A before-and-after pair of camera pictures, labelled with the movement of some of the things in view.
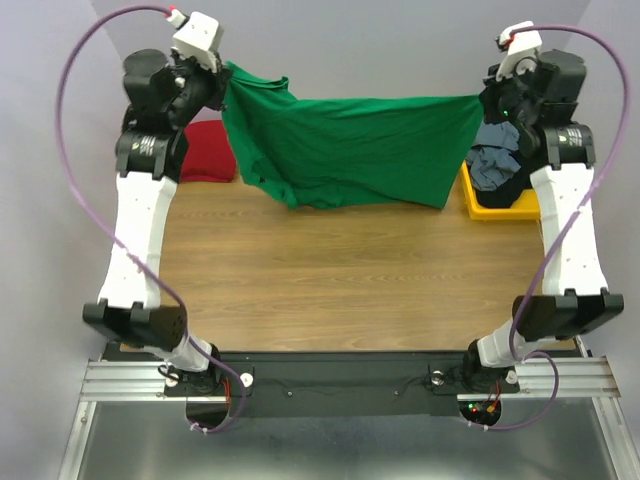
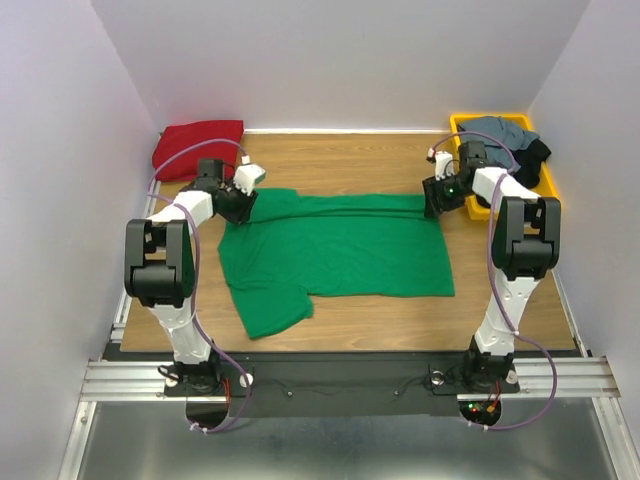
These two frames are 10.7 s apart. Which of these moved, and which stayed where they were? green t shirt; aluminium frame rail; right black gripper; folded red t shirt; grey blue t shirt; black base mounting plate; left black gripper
Moved: green t shirt; left black gripper; right black gripper
Stayed: folded red t shirt; aluminium frame rail; black base mounting plate; grey blue t shirt
